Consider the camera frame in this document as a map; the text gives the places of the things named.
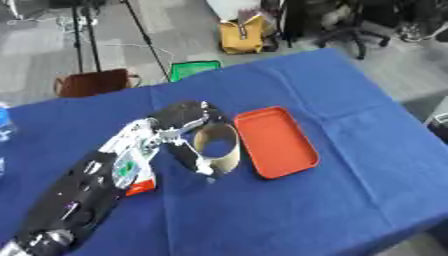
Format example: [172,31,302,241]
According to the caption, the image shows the orange rectangular tray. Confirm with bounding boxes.
[232,105,322,180]

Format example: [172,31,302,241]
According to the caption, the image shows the green box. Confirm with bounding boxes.
[168,60,224,83]

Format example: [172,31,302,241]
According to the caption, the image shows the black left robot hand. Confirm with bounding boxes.
[147,100,235,178]

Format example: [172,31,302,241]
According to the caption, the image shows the clear plastic bottle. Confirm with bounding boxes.
[0,102,20,144]

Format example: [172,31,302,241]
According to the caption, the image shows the orange block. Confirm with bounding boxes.
[124,178,160,197]

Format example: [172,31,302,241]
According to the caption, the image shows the black office chair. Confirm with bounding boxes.
[313,0,392,61]

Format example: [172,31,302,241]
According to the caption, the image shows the tan tape roll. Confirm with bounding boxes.
[192,122,244,174]

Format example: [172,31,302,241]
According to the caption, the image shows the yellow bag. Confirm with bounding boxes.
[217,13,268,55]

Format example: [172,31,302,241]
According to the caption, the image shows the black tripod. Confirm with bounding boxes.
[68,0,174,83]

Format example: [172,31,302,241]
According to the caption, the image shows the brown bag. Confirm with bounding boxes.
[52,68,142,99]

